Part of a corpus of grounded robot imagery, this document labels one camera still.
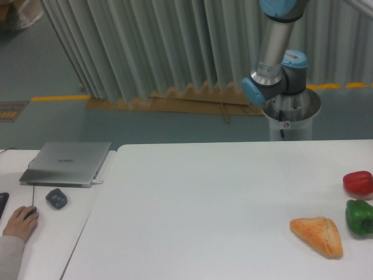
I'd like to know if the person's bare hand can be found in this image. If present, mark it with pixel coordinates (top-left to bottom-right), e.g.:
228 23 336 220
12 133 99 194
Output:
2 206 39 242

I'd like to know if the black computer mouse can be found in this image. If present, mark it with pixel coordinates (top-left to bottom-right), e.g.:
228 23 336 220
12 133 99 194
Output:
24 206 38 221

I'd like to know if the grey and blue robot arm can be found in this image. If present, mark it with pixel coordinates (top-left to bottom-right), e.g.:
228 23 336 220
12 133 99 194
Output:
241 1 307 105

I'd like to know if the grey sleeved forearm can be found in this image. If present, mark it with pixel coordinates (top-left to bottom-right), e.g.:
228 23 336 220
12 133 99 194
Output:
1 236 25 280

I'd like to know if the green bell pepper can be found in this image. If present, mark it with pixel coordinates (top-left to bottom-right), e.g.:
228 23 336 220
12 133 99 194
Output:
346 199 372 235

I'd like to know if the red bell pepper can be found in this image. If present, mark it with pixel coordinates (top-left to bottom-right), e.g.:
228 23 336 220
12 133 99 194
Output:
343 171 372 195

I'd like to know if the black keyboard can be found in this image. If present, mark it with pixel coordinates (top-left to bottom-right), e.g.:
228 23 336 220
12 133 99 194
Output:
0 192 9 219

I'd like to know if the small dark grey gadget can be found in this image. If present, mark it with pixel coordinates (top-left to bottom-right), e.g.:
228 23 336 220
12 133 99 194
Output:
45 188 68 210

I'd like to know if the silver closed laptop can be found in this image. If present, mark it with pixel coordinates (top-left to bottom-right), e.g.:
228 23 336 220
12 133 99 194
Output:
19 142 111 187

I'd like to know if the grey-green pleated curtain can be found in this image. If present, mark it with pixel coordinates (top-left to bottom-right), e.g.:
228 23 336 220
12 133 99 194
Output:
41 1 372 101

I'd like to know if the clear plastic bag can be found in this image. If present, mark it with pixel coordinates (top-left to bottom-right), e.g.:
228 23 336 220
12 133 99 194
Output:
13 0 44 30

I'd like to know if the brown cardboard box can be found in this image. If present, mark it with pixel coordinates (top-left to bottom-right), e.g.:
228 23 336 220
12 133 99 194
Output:
0 0 13 22

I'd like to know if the flat brown cardboard sheet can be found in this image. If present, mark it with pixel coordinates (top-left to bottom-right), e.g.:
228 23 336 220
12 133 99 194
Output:
86 82 263 123

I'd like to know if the triangular bread loaf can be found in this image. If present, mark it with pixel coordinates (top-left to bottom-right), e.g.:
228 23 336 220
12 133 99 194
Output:
290 216 343 258

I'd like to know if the black mouse cable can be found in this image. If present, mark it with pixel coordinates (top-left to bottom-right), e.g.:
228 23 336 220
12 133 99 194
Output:
0 148 38 208

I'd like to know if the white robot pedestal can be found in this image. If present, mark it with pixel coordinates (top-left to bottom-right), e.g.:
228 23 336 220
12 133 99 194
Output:
262 89 321 141

